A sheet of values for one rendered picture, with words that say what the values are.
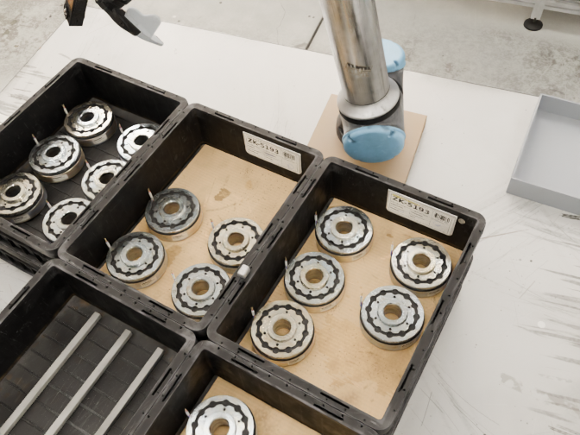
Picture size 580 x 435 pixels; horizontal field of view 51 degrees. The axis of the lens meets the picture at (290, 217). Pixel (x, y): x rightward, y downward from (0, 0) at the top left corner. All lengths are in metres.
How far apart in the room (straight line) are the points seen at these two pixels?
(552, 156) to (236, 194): 0.71
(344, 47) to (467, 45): 1.82
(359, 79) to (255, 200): 0.30
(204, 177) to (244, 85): 0.42
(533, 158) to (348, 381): 0.71
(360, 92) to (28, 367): 0.72
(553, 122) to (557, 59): 1.32
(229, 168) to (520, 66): 1.77
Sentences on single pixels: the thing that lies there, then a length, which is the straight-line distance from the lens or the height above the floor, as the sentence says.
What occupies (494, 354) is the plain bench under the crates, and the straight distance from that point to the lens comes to 1.19.
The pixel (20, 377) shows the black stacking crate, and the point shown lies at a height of 0.83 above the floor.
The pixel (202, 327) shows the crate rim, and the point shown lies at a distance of 0.93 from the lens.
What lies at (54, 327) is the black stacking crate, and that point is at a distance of 1.13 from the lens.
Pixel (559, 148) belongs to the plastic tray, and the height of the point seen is 0.70.
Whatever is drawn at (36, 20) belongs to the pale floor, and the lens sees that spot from 3.27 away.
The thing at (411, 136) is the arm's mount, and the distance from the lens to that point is 1.41.
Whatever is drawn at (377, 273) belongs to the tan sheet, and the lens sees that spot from 1.08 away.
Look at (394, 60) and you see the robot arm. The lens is 1.24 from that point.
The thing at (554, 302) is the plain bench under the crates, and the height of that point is 0.70.
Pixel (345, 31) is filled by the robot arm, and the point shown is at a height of 1.14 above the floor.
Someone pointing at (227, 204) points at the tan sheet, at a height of 0.83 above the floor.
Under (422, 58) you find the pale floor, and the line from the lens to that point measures 2.73.
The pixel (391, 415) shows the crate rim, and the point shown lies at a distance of 0.87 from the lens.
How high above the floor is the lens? 1.76
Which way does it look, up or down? 55 degrees down
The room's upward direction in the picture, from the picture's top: 6 degrees counter-clockwise
